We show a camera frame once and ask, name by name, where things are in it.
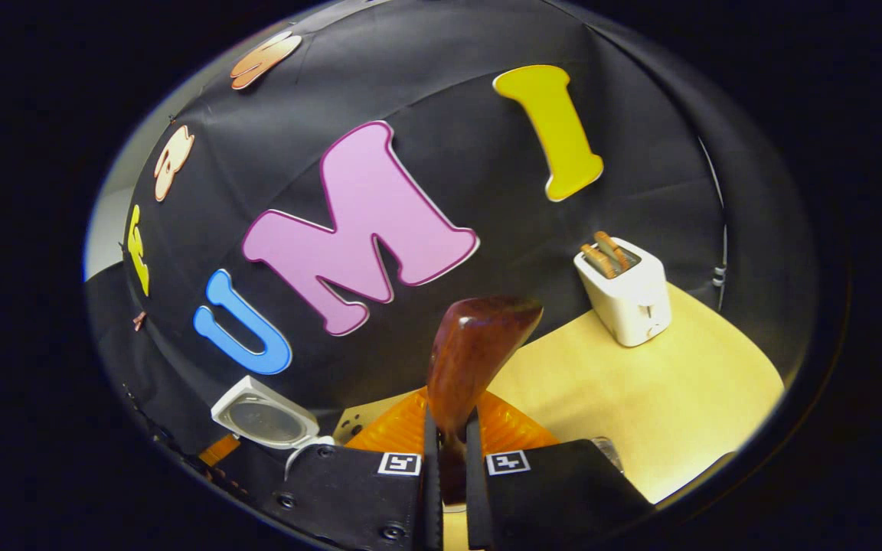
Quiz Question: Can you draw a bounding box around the thin power cable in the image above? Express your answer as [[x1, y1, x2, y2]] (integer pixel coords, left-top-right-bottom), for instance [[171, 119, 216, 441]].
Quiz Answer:
[[697, 138, 730, 311]]

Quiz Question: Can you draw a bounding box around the black backdrop cloth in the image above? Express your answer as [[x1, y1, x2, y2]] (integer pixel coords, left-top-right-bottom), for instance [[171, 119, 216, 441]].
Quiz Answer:
[[87, 0, 821, 491]]

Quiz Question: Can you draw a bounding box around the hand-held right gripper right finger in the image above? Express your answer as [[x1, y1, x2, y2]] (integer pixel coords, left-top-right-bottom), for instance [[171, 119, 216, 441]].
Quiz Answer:
[[465, 390, 652, 551]]

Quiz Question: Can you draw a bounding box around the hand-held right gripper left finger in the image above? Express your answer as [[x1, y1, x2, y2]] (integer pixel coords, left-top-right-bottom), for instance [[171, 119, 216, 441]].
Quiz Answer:
[[261, 386, 442, 551]]

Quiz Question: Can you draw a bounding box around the brown wooden spoon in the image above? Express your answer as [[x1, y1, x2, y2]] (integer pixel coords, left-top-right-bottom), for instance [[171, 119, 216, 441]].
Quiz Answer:
[[427, 297, 544, 506]]

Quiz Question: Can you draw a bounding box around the clear chopstick holder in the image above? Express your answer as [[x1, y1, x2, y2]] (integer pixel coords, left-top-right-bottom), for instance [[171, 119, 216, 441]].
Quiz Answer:
[[590, 436, 626, 474]]

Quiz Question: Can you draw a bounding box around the brown toast slice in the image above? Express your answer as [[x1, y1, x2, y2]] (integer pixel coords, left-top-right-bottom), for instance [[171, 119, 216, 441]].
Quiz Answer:
[[594, 231, 632, 271], [580, 243, 619, 279]]

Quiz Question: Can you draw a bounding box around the white toaster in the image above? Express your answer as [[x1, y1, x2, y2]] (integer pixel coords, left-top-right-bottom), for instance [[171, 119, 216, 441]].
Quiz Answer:
[[573, 236, 673, 348]]

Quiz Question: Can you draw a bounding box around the white rice cooker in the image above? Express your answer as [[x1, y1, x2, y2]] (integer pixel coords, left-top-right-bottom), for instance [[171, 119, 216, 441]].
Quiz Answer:
[[211, 375, 336, 481]]

